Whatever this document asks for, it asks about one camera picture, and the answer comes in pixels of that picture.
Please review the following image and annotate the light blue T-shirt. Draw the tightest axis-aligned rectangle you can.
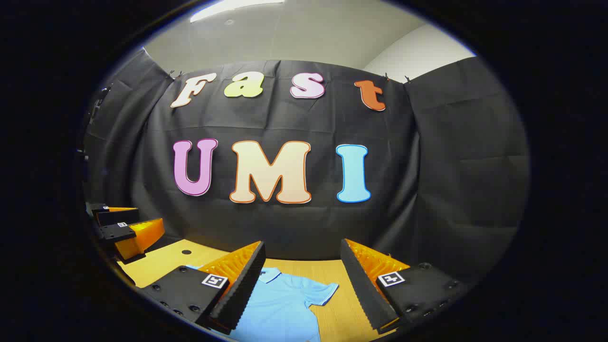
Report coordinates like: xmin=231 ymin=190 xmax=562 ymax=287
xmin=185 ymin=265 xmax=339 ymax=342

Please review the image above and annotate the black backdrop cloth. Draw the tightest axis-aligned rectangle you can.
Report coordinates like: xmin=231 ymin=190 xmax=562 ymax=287
xmin=83 ymin=47 xmax=530 ymax=285

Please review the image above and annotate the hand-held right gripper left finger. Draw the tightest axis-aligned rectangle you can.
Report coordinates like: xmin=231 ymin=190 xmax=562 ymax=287
xmin=138 ymin=240 xmax=266 ymax=335

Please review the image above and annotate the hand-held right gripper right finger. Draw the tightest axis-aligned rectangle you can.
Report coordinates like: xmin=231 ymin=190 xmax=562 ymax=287
xmin=340 ymin=238 xmax=468 ymax=333

